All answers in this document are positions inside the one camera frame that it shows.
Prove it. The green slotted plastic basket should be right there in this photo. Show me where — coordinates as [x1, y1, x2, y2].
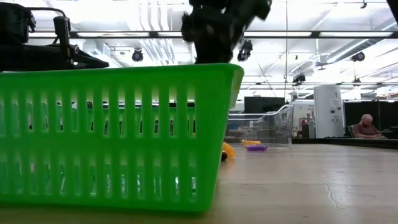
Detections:
[0, 63, 245, 213]

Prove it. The black background table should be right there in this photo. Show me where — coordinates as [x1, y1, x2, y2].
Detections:
[291, 138, 398, 150]

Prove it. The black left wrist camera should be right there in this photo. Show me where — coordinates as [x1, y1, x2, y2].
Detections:
[52, 16, 72, 60]

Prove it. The thin vertical hanging rod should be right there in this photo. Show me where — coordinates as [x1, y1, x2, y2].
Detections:
[284, 0, 289, 105]

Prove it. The clear plastic bin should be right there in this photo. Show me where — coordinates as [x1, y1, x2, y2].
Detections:
[224, 104, 295, 147]

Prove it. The black monitor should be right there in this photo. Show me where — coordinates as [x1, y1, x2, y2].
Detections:
[244, 96, 286, 114]

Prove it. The seated person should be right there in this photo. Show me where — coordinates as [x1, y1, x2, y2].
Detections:
[352, 113, 388, 139]

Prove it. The black overhead frame bar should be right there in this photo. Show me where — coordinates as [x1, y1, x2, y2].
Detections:
[27, 30, 398, 39]

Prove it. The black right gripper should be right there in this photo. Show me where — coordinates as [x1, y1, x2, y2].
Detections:
[181, 0, 273, 65]

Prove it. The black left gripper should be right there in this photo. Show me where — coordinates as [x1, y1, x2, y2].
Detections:
[30, 43, 110, 72]

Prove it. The black partition wall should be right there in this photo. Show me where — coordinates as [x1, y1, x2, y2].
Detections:
[343, 100, 398, 139]

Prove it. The purple spring keychain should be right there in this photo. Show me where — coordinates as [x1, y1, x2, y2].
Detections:
[246, 144, 269, 152]

